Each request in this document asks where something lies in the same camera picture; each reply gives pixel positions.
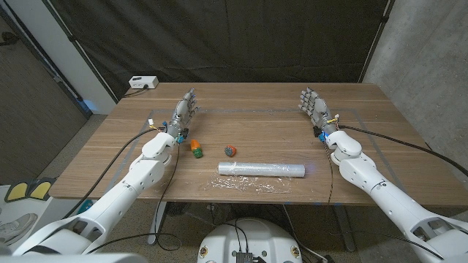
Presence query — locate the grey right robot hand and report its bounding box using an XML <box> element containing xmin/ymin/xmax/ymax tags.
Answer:
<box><xmin>298</xmin><ymin>86</ymin><xmax>341</xmax><ymax>142</ymax></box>

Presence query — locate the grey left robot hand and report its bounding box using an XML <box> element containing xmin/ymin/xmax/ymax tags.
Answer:
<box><xmin>163</xmin><ymin>87</ymin><xmax>201</xmax><ymax>144</ymax></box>

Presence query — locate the clear plastic wrap sheet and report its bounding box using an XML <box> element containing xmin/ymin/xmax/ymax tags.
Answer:
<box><xmin>204</xmin><ymin>174</ymin><xmax>293</xmax><ymax>194</ymax></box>

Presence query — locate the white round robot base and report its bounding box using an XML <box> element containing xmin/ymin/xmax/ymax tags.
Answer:
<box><xmin>196</xmin><ymin>218</ymin><xmax>303</xmax><ymax>263</ymax></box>

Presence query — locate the orange green toy carrot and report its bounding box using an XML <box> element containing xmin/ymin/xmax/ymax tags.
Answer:
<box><xmin>189</xmin><ymin>139</ymin><xmax>204</xmax><ymax>159</ymax></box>

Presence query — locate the white power strip box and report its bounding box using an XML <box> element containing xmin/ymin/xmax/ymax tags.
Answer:
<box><xmin>128</xmin><ymin>75</ymin><xmax>159</xmax><ymax>90</ymax></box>

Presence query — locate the black backdrop curtain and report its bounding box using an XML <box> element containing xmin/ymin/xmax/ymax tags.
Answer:
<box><xmin>49</xmin><ymin>0</ymin><xmax>390</xmax><ymax>102</ymax></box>

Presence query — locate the grey table leg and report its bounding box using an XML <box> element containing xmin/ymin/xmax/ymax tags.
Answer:
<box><xmin>332</xmin><ymin>205</ymin><xmax>358</xmax><ymax>253</ymax></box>
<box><xmin>146</xmin><ymin>202</ymin><xmax>169</xmax><ymax>245</ymax></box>

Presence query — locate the black backdrop stand pole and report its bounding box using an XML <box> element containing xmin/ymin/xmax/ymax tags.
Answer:
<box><xmin>42</xmin><ymin>0</ymin><xmax>120</xmax><ymax>103</ymax></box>
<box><xmin>360</xmin><ymin>0</ymin><xmax>396</xmax><ymax>83</ymax></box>

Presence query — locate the yellow black foot pedal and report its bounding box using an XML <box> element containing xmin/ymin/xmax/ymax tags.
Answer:
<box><xmin>28</xmin><ymin>178</ymin><xmax>56</xmax><ymax>201</ymax></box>
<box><xmin>4</xmin><ymin>181</ymin><xmax>30</xmax><ymax>203</ymax></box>

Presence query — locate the grey white sneaker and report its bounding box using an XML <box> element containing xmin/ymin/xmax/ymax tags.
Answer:
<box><xmin>0</xmin><ymin>213</ymin><xmax>39</xmax><ymax>245</ymax></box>

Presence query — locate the black power strip cable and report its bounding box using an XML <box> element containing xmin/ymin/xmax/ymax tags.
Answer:
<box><xmin>123</xmin><ymin>86</ymin><xmax>149</xmax><ymax>99</ymax></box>

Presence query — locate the thin braided right wrist cable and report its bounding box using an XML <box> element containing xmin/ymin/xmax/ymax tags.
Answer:
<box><xmin>321</xmin><ymin>140</ymin><xmax>336</xmax><ymax>205</ymax></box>

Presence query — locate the thin black left wrist cable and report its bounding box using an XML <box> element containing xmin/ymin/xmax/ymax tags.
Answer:
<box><xmin>83</xmin><ymin>142</ymin><xmax>183</xmax><ymax>253</ymax></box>

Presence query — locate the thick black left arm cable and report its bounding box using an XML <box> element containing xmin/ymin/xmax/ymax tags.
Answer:
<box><xmin>61</xmin><ymin>126</ymin><xmax>164</xmax><ymax>220</ymax></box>

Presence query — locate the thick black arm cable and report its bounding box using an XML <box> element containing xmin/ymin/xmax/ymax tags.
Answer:
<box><xmin>61</xmin><ymin>126</ymin><xmax>164</xmax><ymax>220</ymax></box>
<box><xmin>338</xmin><ymin>124</ymin><xmax>468</xmax><ymax>178</ymax></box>

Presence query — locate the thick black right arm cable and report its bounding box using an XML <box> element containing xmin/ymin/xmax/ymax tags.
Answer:
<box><xmin>338</xmin><ymin>124</ymin><xmax>468</xmax><ymax>178</ymax></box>

